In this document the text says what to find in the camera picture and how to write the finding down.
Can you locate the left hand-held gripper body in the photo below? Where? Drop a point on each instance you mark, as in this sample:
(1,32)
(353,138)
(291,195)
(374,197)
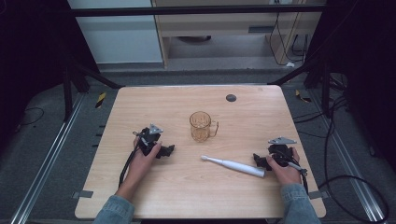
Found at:
(148,140)

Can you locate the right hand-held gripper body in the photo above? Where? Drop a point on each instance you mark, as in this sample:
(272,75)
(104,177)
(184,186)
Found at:
(281,151)

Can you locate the person's left hand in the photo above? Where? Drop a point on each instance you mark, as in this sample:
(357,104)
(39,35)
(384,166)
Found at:
(141,163)

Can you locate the person's right hand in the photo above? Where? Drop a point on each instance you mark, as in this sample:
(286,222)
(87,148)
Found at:
(288,174)

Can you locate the white electric toothbrush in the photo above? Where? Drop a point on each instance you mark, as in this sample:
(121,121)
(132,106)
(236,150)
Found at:
(236,166)

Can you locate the clear plastic mug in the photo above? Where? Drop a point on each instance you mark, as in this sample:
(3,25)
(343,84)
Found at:
(200,127)

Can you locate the grey tape tab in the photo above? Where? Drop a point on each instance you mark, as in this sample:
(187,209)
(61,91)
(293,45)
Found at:
(83,194)
(319,194)

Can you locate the yellow black striped tape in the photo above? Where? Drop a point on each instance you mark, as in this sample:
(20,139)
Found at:
(302,97)
(100,100)

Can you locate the grey round table grommet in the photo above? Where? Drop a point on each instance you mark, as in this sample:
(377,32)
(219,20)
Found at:
(231,98)

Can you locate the black metal stand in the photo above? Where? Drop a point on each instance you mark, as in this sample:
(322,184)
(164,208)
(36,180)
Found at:
(320,81)
(70,90)

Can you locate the white cabinet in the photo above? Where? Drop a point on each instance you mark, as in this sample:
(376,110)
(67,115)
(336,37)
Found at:
(124,43)

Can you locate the light wooden desk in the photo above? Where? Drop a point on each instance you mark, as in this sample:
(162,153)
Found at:
(218,23)

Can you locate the black horizontal metal bar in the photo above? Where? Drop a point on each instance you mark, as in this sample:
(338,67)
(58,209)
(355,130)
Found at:
(186,10)

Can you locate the aluminium floor rail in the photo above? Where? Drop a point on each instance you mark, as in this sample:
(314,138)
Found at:
(348,161)
(46,161)

